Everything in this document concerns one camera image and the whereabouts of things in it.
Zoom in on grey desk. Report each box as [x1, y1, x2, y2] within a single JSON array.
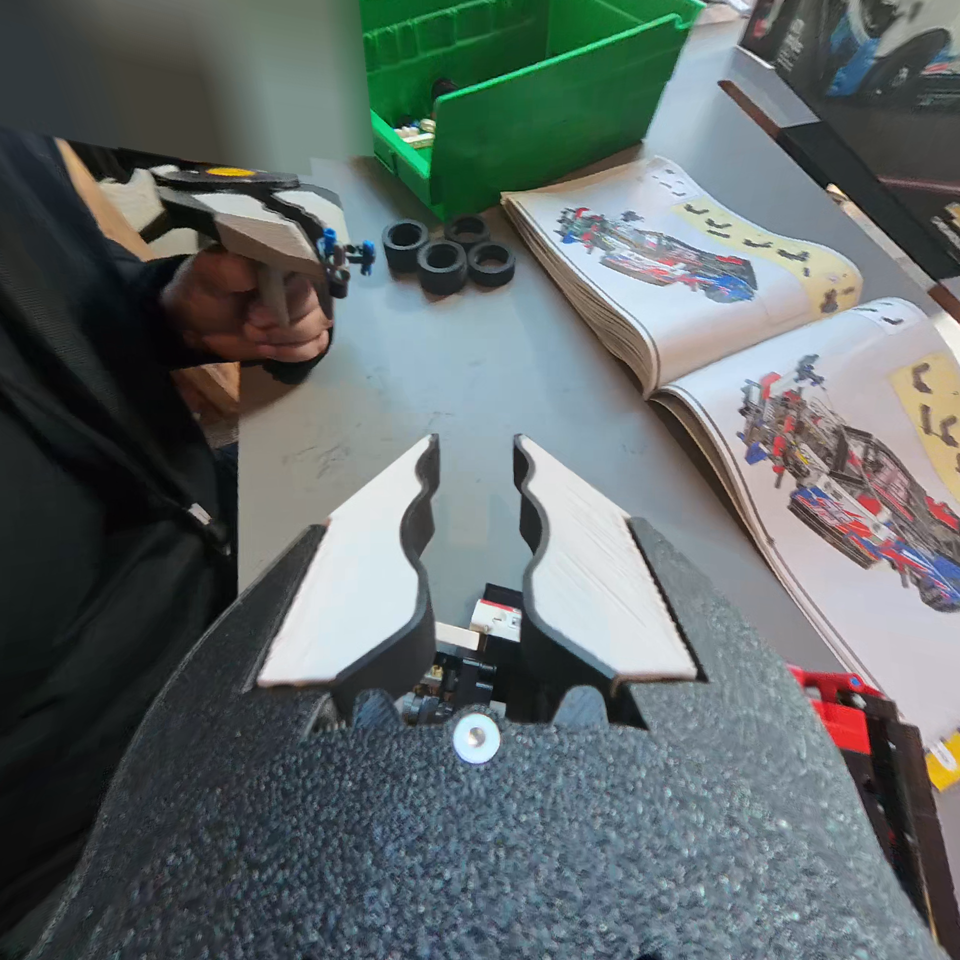
[[236, 18, 960, 871]]

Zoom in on pile of loose bricks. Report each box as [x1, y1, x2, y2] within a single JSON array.
[[393, 75, 460, 151]]

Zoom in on green storage bin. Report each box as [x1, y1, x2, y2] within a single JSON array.
[[358, 0, 708, 224]]

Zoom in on person's left forearm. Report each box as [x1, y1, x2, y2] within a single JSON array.
[[90, 240, 196, 372]]

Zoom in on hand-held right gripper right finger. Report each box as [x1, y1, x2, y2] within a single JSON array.
[[512, 433, 702, 700]]

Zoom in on black car set box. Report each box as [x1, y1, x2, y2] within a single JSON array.
[[738, 0, 960, 280]]

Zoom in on black brick assembly blue pins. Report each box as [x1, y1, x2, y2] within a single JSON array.
[[315, 227, 376, 299]]

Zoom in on person's left hand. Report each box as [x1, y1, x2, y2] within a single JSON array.
[[161, 247, 336, 370]]

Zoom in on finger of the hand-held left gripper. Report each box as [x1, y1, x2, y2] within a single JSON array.
[[216, 216, 333, 284], [272, 186, 348, 250]]

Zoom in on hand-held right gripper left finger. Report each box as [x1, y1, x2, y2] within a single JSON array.
[[255, 433, 442, 699]]

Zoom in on yellow plastic item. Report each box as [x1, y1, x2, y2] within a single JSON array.
[[924, 731, 960, 794]]

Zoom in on toy brick race car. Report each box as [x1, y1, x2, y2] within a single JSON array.
[[397, 583, 945, 948]]

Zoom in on open instruction booklet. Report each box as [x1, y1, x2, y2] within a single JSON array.
[[501, 155, 960, 751]]

